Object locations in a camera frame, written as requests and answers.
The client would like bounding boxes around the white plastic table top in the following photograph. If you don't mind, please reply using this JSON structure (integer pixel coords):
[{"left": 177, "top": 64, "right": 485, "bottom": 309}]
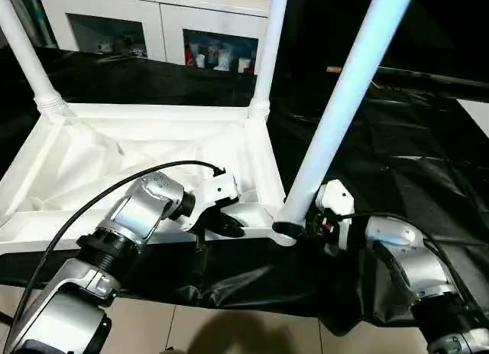
[{"left": 0, "top": 100, "right": 307, "bottom": 256}]

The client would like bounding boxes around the white plastic table leg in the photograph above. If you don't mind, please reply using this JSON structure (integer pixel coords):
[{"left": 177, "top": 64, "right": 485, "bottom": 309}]
[
  {"left": 246, "top": 0, "right": 292, "bottom": 121},
  {"left": 272, "top": 0, "right": 418, "bottom": 233},
  {"left": 0, "top": 0, "right": 70, "bottom": 121}
]

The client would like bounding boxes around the black shiny mat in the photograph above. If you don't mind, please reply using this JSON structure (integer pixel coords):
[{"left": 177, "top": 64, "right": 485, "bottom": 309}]
[{"left": 0, "top": 44, "right": 489, "bottom": 336}]

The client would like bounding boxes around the long dark tube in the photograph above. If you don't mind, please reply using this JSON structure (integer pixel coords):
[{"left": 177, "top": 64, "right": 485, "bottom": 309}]
[{"left": 377, "top": 66, "right": 489, "bottom": 99}]

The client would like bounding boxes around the white flat item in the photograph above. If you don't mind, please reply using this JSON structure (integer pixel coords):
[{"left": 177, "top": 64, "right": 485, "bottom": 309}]
[{"left": 463, "top": 99, "right": 489, "bottom": 138}]

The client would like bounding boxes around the white cabinet with glass doors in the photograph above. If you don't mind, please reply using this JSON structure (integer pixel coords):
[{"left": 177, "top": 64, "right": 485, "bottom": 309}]
[{"left": 35, "top": 0, "right": 273, "bottom": 75}]

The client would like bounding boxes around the grey curtain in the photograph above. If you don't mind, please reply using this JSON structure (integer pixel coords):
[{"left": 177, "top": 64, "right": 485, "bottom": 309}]
[{"left": 0, "top": 0, "right": 58, "bottom": 51}]

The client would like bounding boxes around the left arm thick black cable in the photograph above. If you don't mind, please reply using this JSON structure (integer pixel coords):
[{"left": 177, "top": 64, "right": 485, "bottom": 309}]
[{"left": 6, "top": 160, "right": 227, "bottom": 333}]

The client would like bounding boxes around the arm thick black cable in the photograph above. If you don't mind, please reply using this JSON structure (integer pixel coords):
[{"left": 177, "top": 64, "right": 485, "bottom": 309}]
[
  {"left": 6, "top": 160, "right": 227, "bottom": 333},
  {"left": 335, "top": 211, "right": 483, "bottom": 310}
]

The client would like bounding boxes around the right arm thick black cable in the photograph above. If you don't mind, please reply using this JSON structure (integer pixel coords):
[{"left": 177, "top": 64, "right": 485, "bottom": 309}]
[{"left": 335, "top": 211, "right": 483, "bottom": 310}]

